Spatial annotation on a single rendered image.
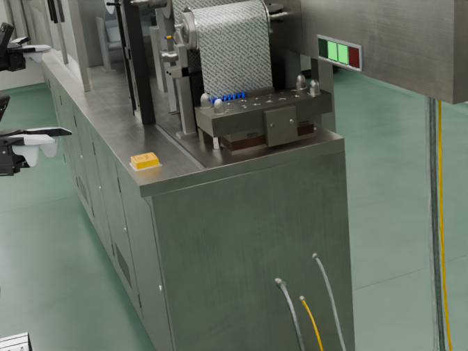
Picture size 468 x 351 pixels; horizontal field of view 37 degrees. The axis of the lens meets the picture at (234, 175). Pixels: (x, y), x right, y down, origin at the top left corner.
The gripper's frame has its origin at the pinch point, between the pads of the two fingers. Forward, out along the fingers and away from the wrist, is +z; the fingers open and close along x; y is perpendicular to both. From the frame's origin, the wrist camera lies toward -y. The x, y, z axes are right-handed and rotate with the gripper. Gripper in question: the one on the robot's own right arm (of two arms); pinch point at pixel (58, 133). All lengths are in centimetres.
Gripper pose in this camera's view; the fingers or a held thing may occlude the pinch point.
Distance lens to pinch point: 138.3
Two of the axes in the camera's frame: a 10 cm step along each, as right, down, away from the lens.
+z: 9.8, -0.3, -1.9
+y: 0.8, 9.7, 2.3
